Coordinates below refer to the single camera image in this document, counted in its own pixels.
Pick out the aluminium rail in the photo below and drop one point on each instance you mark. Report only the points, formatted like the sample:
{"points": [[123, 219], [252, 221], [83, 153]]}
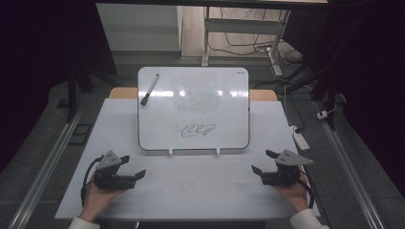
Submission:
{"points": [[353, 178], [44, 171]]}

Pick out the grey marker pen black cap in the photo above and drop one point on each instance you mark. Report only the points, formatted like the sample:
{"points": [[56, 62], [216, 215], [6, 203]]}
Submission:
{"points": [[150, 89]]}

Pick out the white table mat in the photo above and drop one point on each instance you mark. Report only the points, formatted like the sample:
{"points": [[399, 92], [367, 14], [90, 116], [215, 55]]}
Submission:
{"points": [[121, 136]]}

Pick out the white whiteboard stand foot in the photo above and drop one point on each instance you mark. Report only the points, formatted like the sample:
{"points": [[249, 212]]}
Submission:
{"points": [[171, 152], [218, 151]]}

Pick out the dark curtain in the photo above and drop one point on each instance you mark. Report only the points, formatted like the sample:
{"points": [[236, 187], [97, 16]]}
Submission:
{"points": [[375, 79], [38, 63]]}

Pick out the person's left hand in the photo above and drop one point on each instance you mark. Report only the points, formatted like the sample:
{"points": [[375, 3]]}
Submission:
{"points": [[95, 200]]}

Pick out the white desk frame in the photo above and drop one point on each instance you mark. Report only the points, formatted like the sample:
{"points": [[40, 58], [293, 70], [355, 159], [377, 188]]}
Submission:
{"points": [[242, 26]]}

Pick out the white whiteboard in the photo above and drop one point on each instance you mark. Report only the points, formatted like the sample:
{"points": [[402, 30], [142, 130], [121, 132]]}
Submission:
{"points": [[197, 108]]}

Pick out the black metal stand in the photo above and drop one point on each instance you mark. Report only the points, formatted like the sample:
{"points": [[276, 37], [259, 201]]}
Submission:
{"points": [[71, 95], [331, 92]]}

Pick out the white cabinet panel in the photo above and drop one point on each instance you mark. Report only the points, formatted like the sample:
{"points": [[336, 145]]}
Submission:
{"points": [[140, 28]]}

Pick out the person's right hand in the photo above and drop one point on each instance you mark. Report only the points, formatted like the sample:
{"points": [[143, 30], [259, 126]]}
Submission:
{"points": [[296, 195]]}

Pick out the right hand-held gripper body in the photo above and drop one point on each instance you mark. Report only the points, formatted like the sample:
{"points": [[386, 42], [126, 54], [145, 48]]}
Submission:
{"points": [[283, 175]]}

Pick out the white power strip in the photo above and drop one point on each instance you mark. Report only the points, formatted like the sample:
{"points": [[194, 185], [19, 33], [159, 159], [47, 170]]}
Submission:
{"points": [[300, 138]]}

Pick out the black floor plate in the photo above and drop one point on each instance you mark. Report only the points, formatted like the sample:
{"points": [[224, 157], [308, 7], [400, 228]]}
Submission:
{"points": [[81, 134]]}

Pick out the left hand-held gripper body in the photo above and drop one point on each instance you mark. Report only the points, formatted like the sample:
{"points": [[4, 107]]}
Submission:
{"points": [[110, 178]]}

